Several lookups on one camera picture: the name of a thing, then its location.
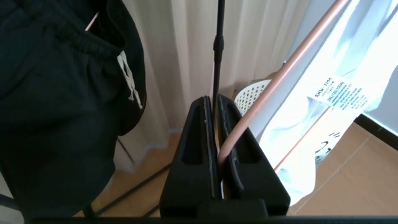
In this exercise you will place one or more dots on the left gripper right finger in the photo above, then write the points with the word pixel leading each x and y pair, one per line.
pixel 261 186

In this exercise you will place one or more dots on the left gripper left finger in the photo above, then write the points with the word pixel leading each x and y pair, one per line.
pixel 186 183

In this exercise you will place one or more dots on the pink clothes hanger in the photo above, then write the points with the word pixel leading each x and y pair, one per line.
pixel 91 21
pixel 279 77

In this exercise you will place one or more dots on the black shorts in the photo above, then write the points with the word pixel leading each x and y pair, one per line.
pixel 46 93

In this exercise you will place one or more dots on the white garment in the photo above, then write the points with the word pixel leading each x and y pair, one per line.
pixel 357 46

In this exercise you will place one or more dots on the white laundry basket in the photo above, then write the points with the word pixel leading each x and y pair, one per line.
pixel 252 93

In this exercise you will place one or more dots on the black clothes rack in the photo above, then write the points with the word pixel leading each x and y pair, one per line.
pixel 218 46

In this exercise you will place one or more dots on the beige curtain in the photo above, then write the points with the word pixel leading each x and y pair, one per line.
pixel 180 62

